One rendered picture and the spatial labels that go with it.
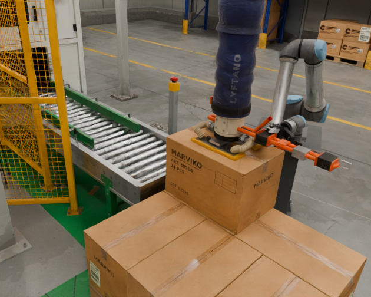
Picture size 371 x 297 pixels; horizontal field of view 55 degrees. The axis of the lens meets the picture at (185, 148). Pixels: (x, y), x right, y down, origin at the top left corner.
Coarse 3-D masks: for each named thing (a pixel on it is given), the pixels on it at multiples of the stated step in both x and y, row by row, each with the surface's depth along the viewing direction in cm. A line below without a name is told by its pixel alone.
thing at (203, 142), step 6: (192, 138) 213; (198, 138) 212; (204, 138) 212; (210, 138) 209; (204, 144) 206; (210, 144) 205; (228, 144) 201; (216, 150) 201; (222, 150) 200; (228, 150) 200; (228, 156) 195; (234, 156) 195; (240, 156) 196
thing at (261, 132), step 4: (256, 132) 190; (260, 132) 193; (264, 132) 194; (256, 136) 190; (260, 136) 188; (264, 136) 189; (268, 136) 189; (272, 136) 188; (256, 140) 190; (260, 140) 190; (264, 140) 187; (268, 140) 186; (260, 144) 189; (264, 144) 187; (268, 144) 188
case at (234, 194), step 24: (168, 144) 219; (192, 144) 210; (168, 168) 226; (192, 168) 210; (216, 168) 195; (240, 168) 187; (264, 168) 195; (192, 192) 217; (216, 192) 201; (240, 192) 188; (264, 192) 207; (216, 216) 207; (240, 216) 195
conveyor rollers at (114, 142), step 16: (32, 112) 343; (80, 112) 349; (96, 112) 352; (80, 128) 315; (96, 128) 317; (112, 128) 318; (128, 128) 320; (96, 144) 296; (112, 144) 297; (128, 144) 298; (144, 144) 299; (160, 144) 300; (112, 160) 269; (128, 160) 269; (144, 160) 270; (144, 176) 250
